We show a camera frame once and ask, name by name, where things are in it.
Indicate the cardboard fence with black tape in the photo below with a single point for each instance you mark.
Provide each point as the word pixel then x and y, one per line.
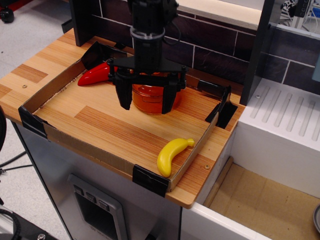
pixel 90 121

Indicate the orange transparent toy pot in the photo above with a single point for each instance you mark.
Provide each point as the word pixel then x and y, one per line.
pixel 147 98

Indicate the white toy sink unit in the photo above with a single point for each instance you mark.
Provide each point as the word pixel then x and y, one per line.
pixel 266 184

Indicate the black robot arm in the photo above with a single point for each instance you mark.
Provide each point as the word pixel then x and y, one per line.
pixel 152 15

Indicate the yellow toy banana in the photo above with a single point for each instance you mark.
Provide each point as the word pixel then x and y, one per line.
pixel 169 151

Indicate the dark shelf upright post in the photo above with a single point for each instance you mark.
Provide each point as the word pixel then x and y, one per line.
pixel 250 83

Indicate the grey toy dishwasher front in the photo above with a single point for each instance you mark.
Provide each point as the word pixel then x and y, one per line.
pixel 101 212

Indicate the red toy chili pepper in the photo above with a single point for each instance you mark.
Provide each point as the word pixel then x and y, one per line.
pixel 98 74

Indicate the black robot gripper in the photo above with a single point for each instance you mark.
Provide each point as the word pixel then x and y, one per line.
pixel 147 67

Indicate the orange transparent pot lid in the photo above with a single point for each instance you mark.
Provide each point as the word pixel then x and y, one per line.
pixel 165 84

